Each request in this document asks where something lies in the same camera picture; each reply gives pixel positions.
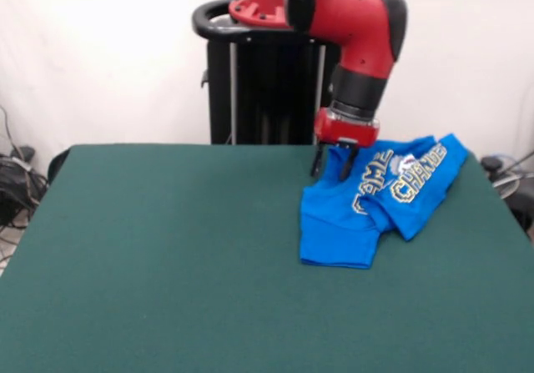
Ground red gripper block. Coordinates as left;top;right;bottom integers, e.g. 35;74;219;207
310;108;381;181

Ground blue printed t-shirt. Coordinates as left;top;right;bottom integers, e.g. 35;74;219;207
299;133;473;270

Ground dark green table cloth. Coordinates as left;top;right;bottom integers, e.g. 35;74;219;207
0;143;534;373

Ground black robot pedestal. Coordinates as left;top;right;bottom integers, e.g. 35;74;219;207
192;0;347;145

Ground black cable tangle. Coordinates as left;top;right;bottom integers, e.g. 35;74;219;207
479;150;534;234
0;105;49;229

